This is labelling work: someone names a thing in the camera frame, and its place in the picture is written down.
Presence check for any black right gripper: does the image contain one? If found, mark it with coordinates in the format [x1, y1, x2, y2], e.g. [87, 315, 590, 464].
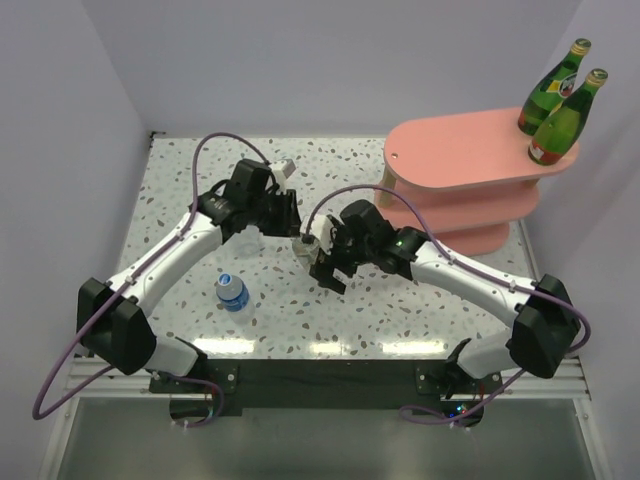
[310, 220, 375, 295]

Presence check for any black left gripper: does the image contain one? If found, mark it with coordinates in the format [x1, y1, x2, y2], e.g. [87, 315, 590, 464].
[247, 187, 303, 237]

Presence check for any clear Chang glass bottle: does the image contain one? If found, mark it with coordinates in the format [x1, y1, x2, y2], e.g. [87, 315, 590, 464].
[291, 234, 320, 272]

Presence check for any green glass bottle gold cap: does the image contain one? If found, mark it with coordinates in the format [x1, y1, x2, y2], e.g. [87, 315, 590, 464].
[517, 38, 592, 136]

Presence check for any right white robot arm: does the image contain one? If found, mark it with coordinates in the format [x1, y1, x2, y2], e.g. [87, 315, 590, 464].
[302, 200, 580, 394]

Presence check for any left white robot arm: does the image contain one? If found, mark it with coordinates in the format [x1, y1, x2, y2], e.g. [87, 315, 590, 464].
[77, 160, 301, 392]

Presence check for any pink three-tier shelf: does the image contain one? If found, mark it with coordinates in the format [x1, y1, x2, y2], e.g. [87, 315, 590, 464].
[381, 107, 579, 256]

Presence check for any lying blue label water bottle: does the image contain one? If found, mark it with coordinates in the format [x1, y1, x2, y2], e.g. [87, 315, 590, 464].
[233, 226, 263, 257]

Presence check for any upright blue label water bottle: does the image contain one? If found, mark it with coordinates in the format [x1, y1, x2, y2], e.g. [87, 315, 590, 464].
[215, 272, 255, 325]

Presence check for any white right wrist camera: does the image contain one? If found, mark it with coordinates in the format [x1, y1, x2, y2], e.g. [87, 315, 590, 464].
[301, 214, 340, 253]

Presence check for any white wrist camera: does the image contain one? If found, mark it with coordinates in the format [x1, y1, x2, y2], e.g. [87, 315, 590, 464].
[301, 214, 340, 253]
[270, 159, 296, 189]

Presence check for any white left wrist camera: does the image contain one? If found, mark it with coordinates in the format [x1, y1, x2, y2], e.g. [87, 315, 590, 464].
[270, 159, 296, 189]

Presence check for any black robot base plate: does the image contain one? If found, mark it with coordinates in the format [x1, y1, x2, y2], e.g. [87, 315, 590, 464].
[149, 359, 502, 419]

